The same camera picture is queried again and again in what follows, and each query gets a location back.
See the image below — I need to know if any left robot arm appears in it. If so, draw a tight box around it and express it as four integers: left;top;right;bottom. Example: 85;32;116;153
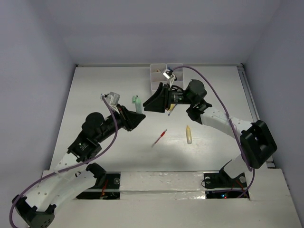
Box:
9;104;145;228

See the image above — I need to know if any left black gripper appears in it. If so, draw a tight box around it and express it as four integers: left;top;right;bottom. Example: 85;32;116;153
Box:
96;103;145;143

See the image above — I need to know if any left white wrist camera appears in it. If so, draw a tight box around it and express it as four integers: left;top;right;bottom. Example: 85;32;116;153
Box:
100;92;120;112

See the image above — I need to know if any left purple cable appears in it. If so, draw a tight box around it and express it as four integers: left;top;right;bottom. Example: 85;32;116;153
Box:
9;95;118;228

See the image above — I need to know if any red gel pen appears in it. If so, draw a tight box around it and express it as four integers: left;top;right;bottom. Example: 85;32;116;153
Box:
151;129;167;148

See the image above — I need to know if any green highlighter cap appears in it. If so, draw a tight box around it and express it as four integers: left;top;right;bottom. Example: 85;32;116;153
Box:
132;95;139;104

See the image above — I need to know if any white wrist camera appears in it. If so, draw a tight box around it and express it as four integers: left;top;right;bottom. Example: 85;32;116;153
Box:
100;92;120;112
162;69;176;87

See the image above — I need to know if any blue gel pen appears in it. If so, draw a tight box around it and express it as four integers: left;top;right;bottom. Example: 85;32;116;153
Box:
168;104;177;116

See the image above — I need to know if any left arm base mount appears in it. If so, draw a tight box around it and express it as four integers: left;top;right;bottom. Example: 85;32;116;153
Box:
76;172;121;200

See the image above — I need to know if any yellow highlighter cap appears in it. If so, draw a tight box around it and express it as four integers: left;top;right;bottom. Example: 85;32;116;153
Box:
169;104;175;111

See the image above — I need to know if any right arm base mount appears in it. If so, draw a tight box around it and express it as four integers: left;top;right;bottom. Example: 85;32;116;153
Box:
201;162;250;199

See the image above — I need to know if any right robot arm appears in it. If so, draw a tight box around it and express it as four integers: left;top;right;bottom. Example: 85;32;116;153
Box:
143;80;277;186

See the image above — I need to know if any left white compartment organizer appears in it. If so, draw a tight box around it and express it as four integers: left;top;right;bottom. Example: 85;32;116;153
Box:
150;63;167;94

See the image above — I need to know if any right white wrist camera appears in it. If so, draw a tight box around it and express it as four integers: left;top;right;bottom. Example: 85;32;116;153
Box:
162;69;176;87

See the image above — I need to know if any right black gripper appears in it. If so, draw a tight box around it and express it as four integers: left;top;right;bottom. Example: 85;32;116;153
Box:
142;82;194;112

